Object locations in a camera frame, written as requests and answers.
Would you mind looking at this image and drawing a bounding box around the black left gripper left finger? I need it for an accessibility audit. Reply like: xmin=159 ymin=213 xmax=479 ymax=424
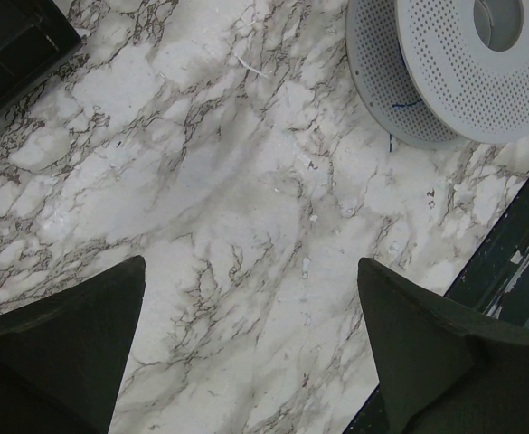
xmin=0 ymin=256 xmax=146 ymax=433

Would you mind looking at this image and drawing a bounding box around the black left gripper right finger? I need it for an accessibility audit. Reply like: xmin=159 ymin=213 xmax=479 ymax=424
xmin=357 ymin=258 xmax=529 ymax=433

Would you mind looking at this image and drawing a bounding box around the long blue wire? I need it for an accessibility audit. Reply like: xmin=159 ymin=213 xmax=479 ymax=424
xmin=386 ymin=99 xmax=421 ymax=153

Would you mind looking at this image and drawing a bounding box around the white perforated cable spool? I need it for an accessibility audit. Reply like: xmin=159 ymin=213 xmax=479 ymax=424
xmin=345 ymin=1 xmax=529 ymax=149

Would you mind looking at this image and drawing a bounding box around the black plastic bin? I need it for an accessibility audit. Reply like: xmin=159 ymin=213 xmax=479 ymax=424
xmin=0 ymin=0 xmax=82 ymax=116

